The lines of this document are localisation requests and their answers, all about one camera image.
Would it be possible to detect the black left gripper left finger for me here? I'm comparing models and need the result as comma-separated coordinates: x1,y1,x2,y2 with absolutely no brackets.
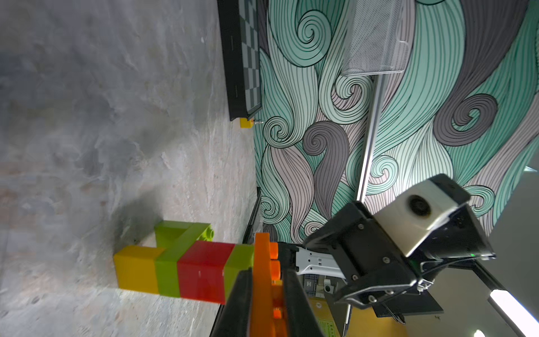
211,269,253,337

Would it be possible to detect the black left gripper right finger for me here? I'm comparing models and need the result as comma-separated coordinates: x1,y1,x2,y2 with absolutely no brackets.
282,270,324,337

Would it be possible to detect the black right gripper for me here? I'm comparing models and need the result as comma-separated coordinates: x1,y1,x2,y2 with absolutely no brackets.
295,202,419,309

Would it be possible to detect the orange long lego brick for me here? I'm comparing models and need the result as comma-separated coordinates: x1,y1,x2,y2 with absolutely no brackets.
250,233,287,336

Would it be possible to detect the red lego brick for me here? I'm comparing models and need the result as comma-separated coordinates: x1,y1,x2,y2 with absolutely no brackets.
177,241,234,304

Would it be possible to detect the green hollow lego brick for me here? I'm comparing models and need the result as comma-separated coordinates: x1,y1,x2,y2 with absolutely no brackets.
223,244,254,300

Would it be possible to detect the long green lego brick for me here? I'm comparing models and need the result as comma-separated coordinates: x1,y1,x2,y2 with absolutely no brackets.
155,229,199,298

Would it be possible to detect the yellow lego brick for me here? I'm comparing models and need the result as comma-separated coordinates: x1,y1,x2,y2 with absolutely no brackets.
114,246,165,294

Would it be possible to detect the green square lego brick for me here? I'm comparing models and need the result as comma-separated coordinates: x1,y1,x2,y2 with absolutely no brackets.
154,220,214,249

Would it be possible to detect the small yellow block by checkerboard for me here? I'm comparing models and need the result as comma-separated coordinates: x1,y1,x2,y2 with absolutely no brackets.
239,118,255,129

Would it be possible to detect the black checkerboard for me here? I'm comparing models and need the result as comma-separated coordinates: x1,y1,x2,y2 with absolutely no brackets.
217,0,262,121

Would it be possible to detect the aluminium rail right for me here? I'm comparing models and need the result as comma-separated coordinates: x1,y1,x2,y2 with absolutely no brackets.
357,74,387,202

